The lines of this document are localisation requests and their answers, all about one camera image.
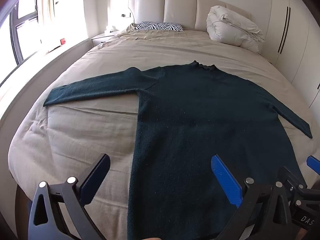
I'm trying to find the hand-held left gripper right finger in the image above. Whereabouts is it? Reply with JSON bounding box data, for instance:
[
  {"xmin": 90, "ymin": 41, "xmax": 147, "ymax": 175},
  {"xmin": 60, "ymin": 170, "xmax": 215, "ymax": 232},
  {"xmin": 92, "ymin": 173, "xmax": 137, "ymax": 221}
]
[{"xmin": 211, "ymin": 154, "xmax": 293, "ymax": 240}]

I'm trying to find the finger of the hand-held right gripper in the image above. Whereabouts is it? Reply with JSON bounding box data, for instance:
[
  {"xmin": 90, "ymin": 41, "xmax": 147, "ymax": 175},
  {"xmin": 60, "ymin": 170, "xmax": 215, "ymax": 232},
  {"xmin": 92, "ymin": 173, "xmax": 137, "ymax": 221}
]
[
  {"xmin": 305, "ymin": 155, "xmax": 320, "ymax": 176},
  {"xmin": 277, "ymin": 166, "xmax": 308, "ymax": 201}
]

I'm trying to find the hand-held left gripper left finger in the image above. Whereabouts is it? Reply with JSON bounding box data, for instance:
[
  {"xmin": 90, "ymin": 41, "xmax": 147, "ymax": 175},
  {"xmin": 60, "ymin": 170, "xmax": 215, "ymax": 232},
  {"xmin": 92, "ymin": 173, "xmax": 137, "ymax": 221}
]
[{"xmin": 27, "ymin": 154, "xmax": 111, "ymax": 240}]

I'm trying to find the dark teal knit sweater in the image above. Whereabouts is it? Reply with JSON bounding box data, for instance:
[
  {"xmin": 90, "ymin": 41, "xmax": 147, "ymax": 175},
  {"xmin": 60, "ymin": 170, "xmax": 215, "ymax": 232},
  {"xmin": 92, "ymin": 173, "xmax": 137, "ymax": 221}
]
[{"xmin": 43, "ymin": 60, "xmax": 313, "ymax": 240}]

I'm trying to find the bed with beige cover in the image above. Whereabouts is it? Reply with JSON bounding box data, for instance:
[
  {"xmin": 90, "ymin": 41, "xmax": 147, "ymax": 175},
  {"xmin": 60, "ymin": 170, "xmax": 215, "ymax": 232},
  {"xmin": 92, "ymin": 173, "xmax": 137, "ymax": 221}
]
[{"xmin": 7, "ymin": 22, "xmax": 315, "ymax": 240}]

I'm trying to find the white window ledge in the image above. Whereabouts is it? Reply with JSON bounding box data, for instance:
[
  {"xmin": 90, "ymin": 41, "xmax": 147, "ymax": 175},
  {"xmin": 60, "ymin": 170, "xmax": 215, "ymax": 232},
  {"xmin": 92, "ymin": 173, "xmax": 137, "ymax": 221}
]
[{"xmin": 0, "ymin": 37, "xmax": 91, "ymax": 123}]

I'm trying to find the white wardrobe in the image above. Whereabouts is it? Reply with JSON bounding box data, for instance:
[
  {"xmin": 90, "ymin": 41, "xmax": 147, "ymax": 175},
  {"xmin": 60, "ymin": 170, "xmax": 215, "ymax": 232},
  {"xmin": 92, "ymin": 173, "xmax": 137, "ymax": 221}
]
[{"xmin": 261, "ymin": 0, "xmax": 320, "ymax": 108}]

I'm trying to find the white nightstand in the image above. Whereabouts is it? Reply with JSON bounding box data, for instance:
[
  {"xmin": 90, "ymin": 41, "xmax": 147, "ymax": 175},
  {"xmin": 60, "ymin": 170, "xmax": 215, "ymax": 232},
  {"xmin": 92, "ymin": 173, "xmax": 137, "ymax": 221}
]
[{"xmin": 90, "ymin": 31, "xmax": 120, "ymax": 47}]

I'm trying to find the white rolled duvet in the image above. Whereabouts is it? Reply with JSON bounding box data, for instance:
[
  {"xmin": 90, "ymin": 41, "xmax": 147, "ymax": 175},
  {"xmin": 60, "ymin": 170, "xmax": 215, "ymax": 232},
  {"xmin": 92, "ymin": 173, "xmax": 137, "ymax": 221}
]
[{"xmin": 206, "ymin": 5, "xmax": 265, "ymax": 53}]

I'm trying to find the zebra print pillow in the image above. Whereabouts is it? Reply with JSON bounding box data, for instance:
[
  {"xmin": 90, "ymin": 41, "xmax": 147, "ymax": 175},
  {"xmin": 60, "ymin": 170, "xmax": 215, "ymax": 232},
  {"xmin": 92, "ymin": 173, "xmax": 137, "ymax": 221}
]
[{"xmin": 134, "ymin": 21, "xmax": 184, "ymax": 32}]

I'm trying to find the dark framed window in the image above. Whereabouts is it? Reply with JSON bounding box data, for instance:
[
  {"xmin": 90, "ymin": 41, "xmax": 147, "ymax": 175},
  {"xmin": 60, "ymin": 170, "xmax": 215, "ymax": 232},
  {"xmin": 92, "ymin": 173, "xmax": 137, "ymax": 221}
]
[{"xmin": 0, "ymin": 4, "xmax": 43, "ymax": 80}]

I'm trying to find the cream padded headboard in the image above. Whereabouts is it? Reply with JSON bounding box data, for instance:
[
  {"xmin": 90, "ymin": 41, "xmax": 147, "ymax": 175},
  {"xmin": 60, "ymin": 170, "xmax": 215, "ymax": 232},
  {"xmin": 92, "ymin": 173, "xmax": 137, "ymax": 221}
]
[{"xmin": 128, "ymin": 0, "xmax": 252, "ymax": 32}]

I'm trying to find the light sheer curtain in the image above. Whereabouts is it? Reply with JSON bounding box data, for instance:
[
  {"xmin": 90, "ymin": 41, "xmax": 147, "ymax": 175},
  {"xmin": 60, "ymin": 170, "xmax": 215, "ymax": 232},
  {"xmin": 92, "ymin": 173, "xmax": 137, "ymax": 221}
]
[{"xmin": 37, "ymin": 0, "xmax": 59, "ymax": 53}]

